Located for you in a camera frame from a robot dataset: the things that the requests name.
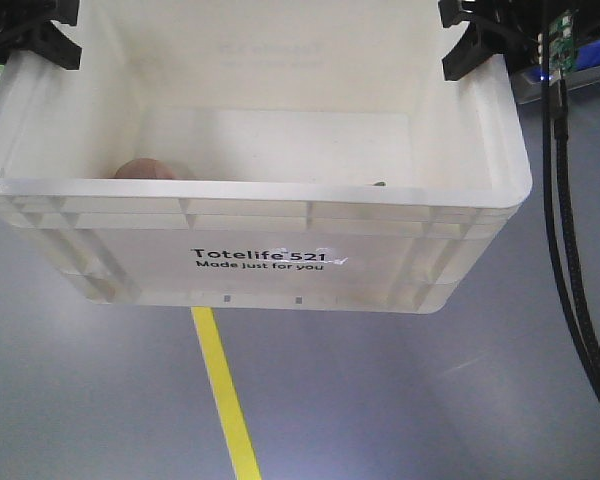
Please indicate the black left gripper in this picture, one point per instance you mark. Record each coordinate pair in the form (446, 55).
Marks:
(25, 25)

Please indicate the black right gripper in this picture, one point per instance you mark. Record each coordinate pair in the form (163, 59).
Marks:
(508, 28)

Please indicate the pink-grey smiling plush toy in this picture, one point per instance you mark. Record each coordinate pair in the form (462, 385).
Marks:
(145, 169)

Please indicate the white plastic Totelife tote box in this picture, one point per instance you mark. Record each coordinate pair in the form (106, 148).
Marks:
(277, 117)

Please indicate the green circuit board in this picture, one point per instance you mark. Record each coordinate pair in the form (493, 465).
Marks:
(556, 48)

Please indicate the blue bin upper right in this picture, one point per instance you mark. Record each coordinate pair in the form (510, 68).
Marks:
(588, 56)

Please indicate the yellow floor tape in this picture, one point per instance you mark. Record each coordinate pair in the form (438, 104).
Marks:
(233, 423)

